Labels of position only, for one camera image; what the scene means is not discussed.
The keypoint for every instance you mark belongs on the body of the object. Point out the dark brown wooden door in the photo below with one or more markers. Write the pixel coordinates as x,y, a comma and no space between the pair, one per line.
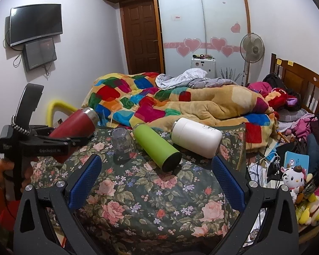
140,36

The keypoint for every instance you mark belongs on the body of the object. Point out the green thermos bottle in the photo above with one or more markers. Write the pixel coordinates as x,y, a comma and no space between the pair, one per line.
166,157

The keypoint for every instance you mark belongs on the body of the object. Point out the pink clothing pile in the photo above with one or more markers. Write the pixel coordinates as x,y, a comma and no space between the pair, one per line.
263,88

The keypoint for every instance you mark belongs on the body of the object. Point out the yellow foam padded rail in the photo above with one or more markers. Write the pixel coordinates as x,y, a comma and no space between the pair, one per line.
58,106

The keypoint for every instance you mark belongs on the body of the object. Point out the standing electric fan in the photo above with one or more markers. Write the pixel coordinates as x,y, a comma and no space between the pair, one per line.
252,49

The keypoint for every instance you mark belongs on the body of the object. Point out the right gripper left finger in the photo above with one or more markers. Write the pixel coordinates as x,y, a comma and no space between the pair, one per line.
33,230

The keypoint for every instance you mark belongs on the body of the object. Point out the left hand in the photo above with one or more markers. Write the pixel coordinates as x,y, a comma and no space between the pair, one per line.
6,165

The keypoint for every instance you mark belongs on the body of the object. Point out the red thermos bottle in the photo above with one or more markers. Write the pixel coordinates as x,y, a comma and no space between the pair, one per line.
81,123

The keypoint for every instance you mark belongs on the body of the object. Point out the white kitty plush toy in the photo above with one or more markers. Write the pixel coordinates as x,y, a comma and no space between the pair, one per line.
294,178

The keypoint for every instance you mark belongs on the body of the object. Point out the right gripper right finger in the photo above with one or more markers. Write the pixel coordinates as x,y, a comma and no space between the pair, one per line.
266,223

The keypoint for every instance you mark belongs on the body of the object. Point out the frosted sliding wardrobe with hearts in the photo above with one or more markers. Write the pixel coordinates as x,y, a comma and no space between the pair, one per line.
209,27

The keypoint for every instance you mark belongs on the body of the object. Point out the white thermos bottle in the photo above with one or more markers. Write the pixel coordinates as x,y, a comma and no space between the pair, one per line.
196,137

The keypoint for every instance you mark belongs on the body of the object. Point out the yellow plush toy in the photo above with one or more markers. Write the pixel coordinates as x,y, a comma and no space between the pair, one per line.
307,213

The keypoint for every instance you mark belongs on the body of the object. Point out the small black wall monitor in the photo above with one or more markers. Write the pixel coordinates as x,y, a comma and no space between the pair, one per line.
38,53

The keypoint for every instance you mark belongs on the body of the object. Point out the floral bed cover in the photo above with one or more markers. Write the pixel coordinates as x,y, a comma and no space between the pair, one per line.
136,208

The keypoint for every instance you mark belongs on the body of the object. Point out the red plush toy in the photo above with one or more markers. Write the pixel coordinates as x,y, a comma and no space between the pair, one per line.
279,99

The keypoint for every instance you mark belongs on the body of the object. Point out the blue booklet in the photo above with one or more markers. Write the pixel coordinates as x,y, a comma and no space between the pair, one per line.
295,159

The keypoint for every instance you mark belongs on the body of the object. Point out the colourful patchwork quilt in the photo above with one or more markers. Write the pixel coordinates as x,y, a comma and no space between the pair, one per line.
131,99

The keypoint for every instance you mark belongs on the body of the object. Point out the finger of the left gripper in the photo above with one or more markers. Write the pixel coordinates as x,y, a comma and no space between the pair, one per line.
71,142

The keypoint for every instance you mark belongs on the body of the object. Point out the clear glass cup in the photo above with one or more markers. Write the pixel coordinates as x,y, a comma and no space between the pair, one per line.
123,143

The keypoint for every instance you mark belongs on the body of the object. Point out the wooden headboard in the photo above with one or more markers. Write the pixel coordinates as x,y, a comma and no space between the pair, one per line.
299,79

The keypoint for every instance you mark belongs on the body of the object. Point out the wall mounted black television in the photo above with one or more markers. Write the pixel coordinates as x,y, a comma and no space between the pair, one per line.
36,21

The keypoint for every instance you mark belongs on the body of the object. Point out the grey white crumpled cloth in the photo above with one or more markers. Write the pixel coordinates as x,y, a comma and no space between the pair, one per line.
194,78

